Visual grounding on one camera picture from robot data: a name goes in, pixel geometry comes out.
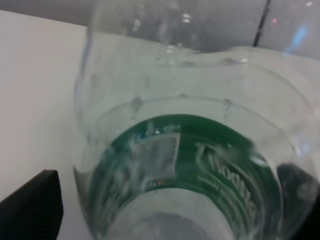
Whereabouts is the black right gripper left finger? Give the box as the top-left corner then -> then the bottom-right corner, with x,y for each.
0,170 -> 64,240

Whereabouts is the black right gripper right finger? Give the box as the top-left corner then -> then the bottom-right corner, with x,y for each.
277,163 -> 320,240

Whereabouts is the clear green-label water bottle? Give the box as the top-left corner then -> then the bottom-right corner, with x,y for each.
72,0 -> 320,240

